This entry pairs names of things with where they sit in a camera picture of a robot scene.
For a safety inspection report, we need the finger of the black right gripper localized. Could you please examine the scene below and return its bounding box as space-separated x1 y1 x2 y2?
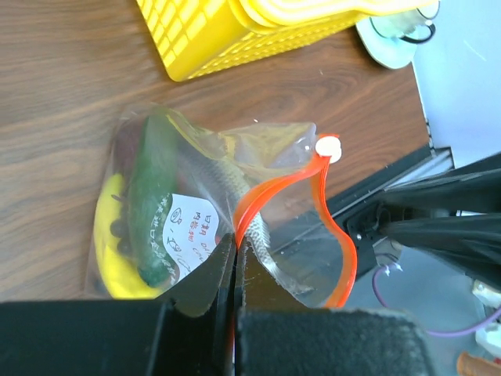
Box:
380 213 500 290
379 154 500 214

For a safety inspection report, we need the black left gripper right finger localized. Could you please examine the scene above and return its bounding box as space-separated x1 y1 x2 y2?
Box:
234 243 433 375

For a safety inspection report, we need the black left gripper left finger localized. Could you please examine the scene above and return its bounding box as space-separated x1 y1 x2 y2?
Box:
1 235 235 375

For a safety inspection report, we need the yellow banana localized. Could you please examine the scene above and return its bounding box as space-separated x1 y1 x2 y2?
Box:
93 173 161 299

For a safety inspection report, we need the black grape bunch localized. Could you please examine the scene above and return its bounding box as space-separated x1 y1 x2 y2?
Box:
110 194 133 259

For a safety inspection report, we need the clear zip bag orange zipper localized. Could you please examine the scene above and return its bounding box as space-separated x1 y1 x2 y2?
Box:
85 106 359 309

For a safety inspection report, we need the green cucumber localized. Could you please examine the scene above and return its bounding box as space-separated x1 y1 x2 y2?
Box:
128 114 178 291

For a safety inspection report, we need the mint green saucer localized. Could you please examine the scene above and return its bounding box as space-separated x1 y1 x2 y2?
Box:
355 19 417 70

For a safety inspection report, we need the yellow plastic basket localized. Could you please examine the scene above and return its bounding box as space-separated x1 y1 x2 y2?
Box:
137 0 428 82

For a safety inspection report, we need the cream mug black handle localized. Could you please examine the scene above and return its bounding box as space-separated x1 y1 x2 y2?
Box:
369 2 440 45

